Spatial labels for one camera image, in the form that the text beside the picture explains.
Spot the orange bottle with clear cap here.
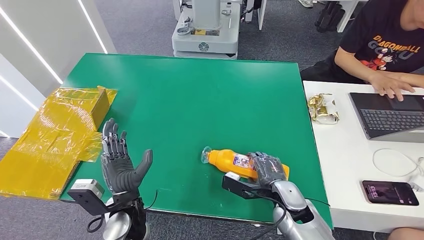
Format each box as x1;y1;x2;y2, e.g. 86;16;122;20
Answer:
200;146;291;182

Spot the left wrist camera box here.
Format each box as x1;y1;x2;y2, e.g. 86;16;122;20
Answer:
67;178;114;217

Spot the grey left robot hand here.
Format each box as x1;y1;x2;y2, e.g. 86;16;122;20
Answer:
100;118;154;196

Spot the white desk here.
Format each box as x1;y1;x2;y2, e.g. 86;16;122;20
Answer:
303;80;424;234

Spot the white table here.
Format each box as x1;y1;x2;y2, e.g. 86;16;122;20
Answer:
335;0;369;33

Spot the black bag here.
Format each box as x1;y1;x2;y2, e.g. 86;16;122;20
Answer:
314;0;347;33

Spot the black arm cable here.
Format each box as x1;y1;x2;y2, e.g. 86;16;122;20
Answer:
86;215;106;234
248;192;288;240

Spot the person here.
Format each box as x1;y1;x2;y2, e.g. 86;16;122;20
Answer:
299;0;424;102

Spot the grey laptop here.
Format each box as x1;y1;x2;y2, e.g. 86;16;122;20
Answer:
348;92;424;144

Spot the black smartphone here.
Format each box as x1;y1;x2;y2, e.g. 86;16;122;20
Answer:
361;180;420;207

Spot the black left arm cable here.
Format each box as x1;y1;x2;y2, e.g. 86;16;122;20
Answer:
86;215;106;234

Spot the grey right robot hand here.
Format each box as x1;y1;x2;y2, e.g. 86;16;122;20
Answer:
248;151;288;188

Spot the white charging cable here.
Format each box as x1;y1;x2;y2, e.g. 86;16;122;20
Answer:
372;148;424;178

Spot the person's right hand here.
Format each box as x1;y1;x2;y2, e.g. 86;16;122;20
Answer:
369;71;417;102

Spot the yellow taped cardboard box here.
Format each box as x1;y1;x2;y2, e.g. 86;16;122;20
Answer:
0;85;118;201

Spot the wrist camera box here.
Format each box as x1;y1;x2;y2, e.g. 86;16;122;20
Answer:
221;171;267;201
67;178;114;217

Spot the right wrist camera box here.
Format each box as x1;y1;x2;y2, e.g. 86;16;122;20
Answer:
221;171;267;201

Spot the gold snack packet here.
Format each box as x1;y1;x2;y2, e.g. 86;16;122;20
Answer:
307;93;340;126

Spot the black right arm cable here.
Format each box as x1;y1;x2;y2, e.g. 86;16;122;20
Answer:
248;192;288;240

